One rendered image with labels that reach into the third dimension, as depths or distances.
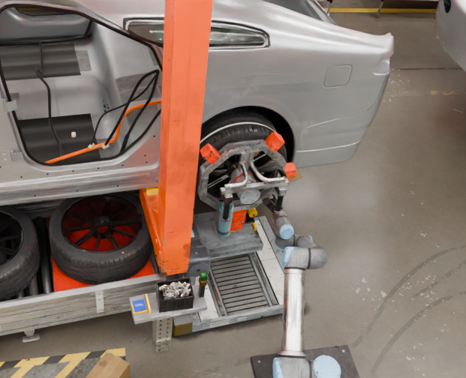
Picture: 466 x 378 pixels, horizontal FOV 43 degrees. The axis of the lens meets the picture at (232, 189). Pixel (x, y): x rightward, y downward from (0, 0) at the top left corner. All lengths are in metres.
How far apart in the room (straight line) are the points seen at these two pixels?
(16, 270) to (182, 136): 1.42
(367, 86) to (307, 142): 0.52
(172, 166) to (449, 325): 2.41
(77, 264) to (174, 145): 1.20
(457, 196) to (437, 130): 0.92
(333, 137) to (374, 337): 1.36
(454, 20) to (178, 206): 3.29
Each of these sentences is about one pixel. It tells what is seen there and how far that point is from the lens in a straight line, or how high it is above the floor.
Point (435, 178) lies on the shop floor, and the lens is 5.55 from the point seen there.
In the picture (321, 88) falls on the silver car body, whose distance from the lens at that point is 3.65.
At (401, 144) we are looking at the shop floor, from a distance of 5.79.
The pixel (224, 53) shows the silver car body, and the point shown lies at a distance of 3.28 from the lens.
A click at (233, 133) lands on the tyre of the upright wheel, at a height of 1.17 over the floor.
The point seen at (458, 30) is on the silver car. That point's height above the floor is 1.07.
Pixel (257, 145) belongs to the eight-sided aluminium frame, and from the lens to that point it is 3.54.
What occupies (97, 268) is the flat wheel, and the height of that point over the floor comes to 0.44.
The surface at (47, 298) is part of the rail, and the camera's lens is 3.68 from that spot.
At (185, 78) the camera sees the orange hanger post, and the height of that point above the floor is 1.90.
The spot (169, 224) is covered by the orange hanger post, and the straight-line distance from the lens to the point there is 3.22.
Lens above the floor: 3.34
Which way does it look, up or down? 43 degrees down
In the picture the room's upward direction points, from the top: 9 degrees clockwise
